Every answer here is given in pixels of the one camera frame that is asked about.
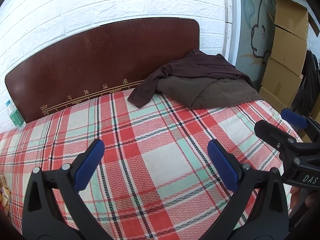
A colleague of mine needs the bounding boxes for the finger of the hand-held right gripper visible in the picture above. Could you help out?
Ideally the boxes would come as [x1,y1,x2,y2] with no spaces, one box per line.
[254,119,304,161]
[280,108,320,145]

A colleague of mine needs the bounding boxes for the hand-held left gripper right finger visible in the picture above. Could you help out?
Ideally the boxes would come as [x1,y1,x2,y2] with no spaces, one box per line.
[207,139,292,240]

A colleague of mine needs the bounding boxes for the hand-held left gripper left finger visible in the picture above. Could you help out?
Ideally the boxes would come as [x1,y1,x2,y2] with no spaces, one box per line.
[22,139,105,240]

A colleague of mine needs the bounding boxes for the dark maroon garment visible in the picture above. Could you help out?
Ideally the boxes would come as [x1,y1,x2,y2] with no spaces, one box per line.
[127,49,255,108]

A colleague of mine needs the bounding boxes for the dark hanging clothes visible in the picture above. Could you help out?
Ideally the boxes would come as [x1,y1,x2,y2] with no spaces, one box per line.
[291,50,320,120]

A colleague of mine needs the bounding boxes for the person's right hand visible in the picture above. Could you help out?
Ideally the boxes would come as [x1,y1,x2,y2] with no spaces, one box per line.
[291,185,318,209]

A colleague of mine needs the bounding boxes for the red plaid bed sheet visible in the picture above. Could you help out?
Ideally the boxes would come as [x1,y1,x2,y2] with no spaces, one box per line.
[0,90,300,240]

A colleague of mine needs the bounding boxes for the brown folded garment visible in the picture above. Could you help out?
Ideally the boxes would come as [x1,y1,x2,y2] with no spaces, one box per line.
[155,77,263,110]

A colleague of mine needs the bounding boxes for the yellow cloth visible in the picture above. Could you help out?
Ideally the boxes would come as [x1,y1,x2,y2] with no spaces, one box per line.
[0,174,11,211]

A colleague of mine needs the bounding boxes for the clear plastic water bottle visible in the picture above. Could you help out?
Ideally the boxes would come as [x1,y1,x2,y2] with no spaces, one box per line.
[5,99,25,130]

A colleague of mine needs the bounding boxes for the open cardboard box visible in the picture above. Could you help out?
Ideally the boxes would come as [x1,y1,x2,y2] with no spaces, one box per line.
[265,0,310,43]

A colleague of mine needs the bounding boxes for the dark brown wooden headboard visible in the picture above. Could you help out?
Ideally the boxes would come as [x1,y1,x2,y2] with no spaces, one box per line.
[5,17,200,123]

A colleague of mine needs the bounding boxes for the white door frame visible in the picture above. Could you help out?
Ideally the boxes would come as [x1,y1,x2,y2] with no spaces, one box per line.
[224,0,241,65]

